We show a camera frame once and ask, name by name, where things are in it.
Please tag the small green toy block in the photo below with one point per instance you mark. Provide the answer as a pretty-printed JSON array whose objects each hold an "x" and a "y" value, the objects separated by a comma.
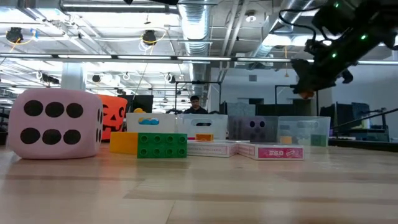
[{"x": 318, "y": 140}]

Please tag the yellow notched toy block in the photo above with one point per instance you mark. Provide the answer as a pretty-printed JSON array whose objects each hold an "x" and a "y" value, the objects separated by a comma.
[{"x": 286, "y": 140}]

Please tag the purple foam die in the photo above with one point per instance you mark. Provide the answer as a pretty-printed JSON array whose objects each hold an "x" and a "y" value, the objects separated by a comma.
[{"x": 253, "y": 132}]

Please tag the red playing card box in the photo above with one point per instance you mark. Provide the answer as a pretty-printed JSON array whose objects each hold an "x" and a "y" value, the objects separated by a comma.
[{"x": 280, "y": 153}]

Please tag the small orange-yellow toy block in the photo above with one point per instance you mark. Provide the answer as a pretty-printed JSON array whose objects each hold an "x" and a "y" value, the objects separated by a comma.
[{"x": 204, "y": 137}]

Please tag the white playing card box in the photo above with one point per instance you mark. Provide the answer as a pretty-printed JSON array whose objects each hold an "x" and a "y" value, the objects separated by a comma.
[{"x": 208, "y": 150}]

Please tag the pink foam die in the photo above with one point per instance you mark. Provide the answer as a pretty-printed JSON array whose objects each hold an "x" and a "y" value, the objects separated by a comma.
[{"x": 56, "y": 146}]

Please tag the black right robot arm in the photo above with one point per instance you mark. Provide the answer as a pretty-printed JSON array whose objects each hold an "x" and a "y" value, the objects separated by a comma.
[{"x": 351, "y": 37}]

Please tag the black desk with equipment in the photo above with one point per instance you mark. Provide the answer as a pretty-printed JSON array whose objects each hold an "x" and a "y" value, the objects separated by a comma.
[{"x": 342, "y": 115}]

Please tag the clear plastic bin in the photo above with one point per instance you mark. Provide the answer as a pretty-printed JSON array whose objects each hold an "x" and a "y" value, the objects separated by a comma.
[
  {"x": 214, "y": 124},
  {"x": 323, "y": 124}
]

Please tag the thin black bar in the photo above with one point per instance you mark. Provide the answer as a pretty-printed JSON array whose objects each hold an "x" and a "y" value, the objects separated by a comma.
[{"x": 367, "y": 118}]

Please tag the grey plastic bin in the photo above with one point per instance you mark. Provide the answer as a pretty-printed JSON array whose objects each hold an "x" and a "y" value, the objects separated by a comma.
[{"x": 230, "y": 124}]

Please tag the long ceiling light strip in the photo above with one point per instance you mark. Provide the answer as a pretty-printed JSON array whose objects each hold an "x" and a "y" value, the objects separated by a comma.
[{"x": 202, "y": 58}]

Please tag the person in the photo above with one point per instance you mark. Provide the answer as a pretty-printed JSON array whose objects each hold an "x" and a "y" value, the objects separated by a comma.
[{"x": 196, "y": 104}]

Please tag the white plastic bin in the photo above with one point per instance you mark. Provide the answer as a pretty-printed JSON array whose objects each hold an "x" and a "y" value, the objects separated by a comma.
[{"x": 166, "y": 124}]

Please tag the black monitor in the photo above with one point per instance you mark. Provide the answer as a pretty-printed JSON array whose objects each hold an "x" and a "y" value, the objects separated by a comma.
[{"x": 146, "y": 104}]

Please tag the dark green toy block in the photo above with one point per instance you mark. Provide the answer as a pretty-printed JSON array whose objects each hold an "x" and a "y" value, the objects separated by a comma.
[{"x": 161, "y": 152}]

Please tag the blue knobby toy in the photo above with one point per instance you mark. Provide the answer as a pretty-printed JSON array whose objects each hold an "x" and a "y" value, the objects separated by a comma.
[{"x": 149, "y": 121}]

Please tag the orange pumpkin bucket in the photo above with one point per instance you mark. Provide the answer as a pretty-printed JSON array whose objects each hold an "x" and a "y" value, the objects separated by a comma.
[{"x": 115, "y": 105}]

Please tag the large yellow toy block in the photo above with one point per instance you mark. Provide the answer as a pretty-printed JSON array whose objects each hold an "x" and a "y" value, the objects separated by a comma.
[{"x": 122, "y": 143}]

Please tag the black stand frame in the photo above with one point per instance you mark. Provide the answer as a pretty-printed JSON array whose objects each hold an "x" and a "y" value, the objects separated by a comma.
[
  {"x": 280, "y": 86},
  {"x": 199, "y": 82}
]

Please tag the silver ventilation duct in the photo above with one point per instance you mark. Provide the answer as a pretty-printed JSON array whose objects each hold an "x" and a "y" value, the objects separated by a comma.
[
  {"x": 267, "y": 31},
  {"x": 196, "y": 25}
]

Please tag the black ceiling camera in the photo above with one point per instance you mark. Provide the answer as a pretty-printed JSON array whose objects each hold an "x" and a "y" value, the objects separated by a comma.
[
  {"x": 149, "y": 37},
  {"x": 14, "y": 35}
]

